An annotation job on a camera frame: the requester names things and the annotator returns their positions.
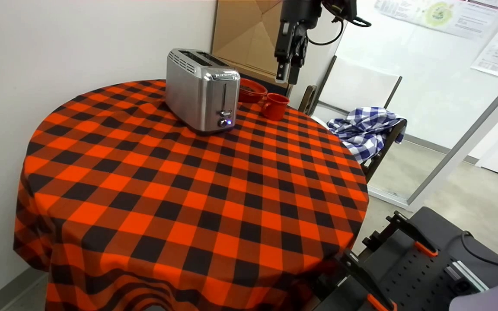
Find black orange equipment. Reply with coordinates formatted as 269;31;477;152
314;206;498;311

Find blue white checked cloth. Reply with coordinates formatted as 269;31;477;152
324;106;406;166

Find red mug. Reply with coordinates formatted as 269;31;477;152
259;92;292;123

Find red black checked tablecloth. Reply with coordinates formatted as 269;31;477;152
10;78;369;311

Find white poster with green circle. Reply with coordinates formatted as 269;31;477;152
373;0;498;42

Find black frame chair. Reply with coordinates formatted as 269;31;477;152
297;54;409;183

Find silver two-slot toaster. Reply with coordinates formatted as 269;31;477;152
164;47;241;135

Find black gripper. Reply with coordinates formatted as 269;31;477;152
273;0;324;87

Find orange clamp handle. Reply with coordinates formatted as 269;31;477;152
364;292;399;311
413;240;440;261

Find silver aluminium rail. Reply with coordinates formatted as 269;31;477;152
442;259;490;294

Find brown cardboard box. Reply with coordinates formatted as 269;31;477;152
209;0;318;90

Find white metal frame post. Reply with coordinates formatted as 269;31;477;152
406;61;498;211

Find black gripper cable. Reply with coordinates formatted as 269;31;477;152
305;12;373;49

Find red bowl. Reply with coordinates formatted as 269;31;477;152
236;78;269;106

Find black cable on cart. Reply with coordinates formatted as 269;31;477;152
461;230;498;270

